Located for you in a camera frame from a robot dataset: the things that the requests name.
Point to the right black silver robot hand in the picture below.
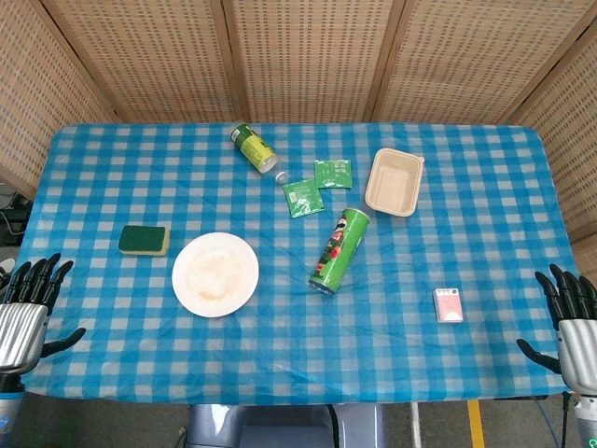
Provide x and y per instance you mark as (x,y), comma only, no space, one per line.
(578,345)

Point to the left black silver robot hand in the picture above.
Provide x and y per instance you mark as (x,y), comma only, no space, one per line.
(18,326)

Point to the green and yellow sponge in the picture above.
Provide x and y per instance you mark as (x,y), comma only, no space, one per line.
(140,238)

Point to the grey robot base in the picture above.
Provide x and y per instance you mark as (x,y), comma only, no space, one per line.
(280,427)

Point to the white round plate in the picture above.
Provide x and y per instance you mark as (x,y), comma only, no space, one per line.
(215,275)

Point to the white grey shoe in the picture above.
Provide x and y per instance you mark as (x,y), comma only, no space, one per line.
(4,268)

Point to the pink white card box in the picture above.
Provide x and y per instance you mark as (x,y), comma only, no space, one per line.
(448,305)

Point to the white table leg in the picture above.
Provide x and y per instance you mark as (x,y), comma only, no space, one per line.
(415,427)

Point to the beige takeaway food container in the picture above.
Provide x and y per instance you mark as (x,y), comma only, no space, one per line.
(394,184)

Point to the green Pringles can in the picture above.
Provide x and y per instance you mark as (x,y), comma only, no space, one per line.
(338,252)

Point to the blue white checkered tablecloth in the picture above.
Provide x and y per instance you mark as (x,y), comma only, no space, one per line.
(298,354)

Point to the clear bottle with green label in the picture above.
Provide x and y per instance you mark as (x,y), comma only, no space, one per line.
(254,147)

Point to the green sachet with white text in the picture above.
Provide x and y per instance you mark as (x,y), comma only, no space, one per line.
(333,174)

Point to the green sachet with QR code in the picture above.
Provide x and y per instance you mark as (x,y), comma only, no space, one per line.
(303,198)

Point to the woven bamboo folding screen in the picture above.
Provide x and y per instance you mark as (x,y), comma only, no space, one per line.
(308,56)

